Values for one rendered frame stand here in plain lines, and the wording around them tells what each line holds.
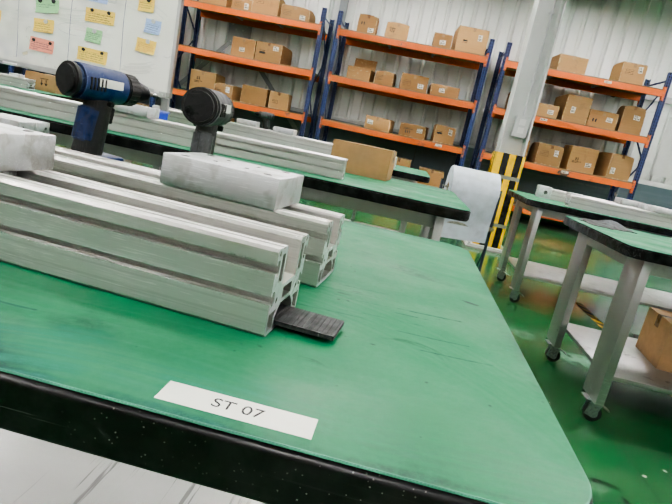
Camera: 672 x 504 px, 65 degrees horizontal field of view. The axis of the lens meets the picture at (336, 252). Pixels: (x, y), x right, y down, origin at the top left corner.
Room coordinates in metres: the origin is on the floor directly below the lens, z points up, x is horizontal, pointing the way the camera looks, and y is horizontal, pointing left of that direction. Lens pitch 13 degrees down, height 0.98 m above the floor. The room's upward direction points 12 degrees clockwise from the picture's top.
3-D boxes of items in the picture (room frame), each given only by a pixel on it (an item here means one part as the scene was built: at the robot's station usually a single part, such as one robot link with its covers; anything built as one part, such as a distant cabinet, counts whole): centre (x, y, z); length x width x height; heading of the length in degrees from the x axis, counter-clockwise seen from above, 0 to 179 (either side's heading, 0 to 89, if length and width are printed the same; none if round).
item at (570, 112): (10.13, -3.59, 1.55); 2.83 x 0.98 x 3.10; 84
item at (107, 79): (0.98, 0.45, 0.89); 0.20 x 0.08 x 0.22; 155
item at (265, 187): (0.72, 0.15, 0.87); 0.16 x 0.11 x 0.07; 80
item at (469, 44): (10.43, -0.60, 1.59); 2.83 x 0.98 x 3.17; 84
